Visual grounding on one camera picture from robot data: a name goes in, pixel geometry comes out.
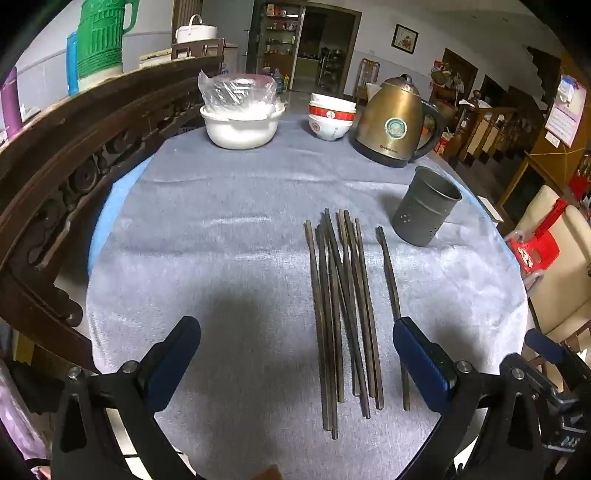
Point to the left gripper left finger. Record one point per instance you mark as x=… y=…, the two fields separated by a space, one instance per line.
x=166 y=362

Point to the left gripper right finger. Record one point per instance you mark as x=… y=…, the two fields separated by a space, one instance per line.
x=430 y=367

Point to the red plastic child chair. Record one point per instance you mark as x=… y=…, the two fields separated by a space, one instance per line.
x=535 y=254

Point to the grey metal utensil holder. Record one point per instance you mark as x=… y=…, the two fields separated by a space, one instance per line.
x=428 y=202

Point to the grey towel table cover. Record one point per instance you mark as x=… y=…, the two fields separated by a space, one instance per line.
x=219 y=235

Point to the carved dark wood sideboard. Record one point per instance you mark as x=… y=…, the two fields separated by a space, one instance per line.
x=56 y=167

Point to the brass electric kettle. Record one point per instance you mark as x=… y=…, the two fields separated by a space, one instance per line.
x=397 y=126

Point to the white plastic basin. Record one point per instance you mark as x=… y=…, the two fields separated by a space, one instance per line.
x=241 y=134

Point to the stacked red white bowls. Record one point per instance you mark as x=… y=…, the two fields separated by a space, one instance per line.
x=330 y=118

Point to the clear plastic bag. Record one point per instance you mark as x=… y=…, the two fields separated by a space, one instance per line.
x=238 y=95

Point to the purple thermos bottle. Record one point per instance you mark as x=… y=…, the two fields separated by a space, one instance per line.
x=10 y=105

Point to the blue thermos bottle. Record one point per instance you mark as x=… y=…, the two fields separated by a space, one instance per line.
x=71 y=64

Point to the white rice cooker pot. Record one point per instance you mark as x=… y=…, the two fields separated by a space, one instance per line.
x=195 y=31

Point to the green thermos jug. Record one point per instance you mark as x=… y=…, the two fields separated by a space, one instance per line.
x=99 y=39

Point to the wall calendar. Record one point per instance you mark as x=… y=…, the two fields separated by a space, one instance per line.
x=567 y=109

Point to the wooden chair by wall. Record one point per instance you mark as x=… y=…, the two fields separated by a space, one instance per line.
x=368 y=72

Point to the framed wall picture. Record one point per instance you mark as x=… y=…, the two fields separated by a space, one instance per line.
x=405 y=39

